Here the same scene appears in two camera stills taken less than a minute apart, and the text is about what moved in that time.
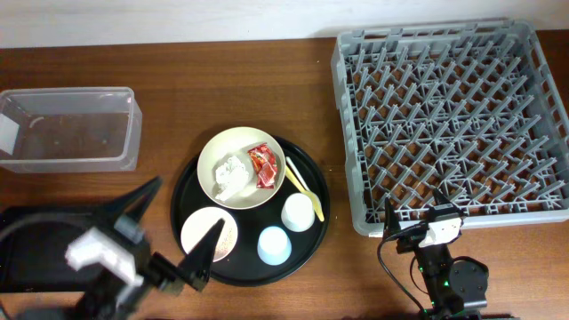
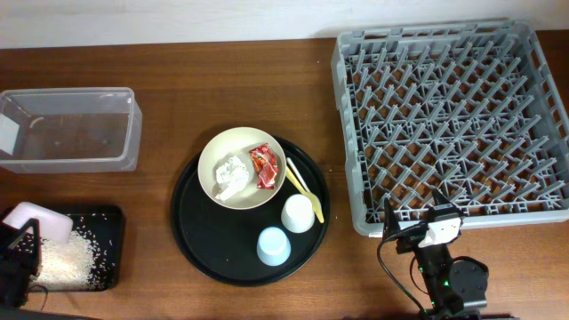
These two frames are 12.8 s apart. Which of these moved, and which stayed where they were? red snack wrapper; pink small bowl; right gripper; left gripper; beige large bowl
Moved: pink small bowl; left gripper
Stayed: beige large bowl; red snack wrapper; right gripper
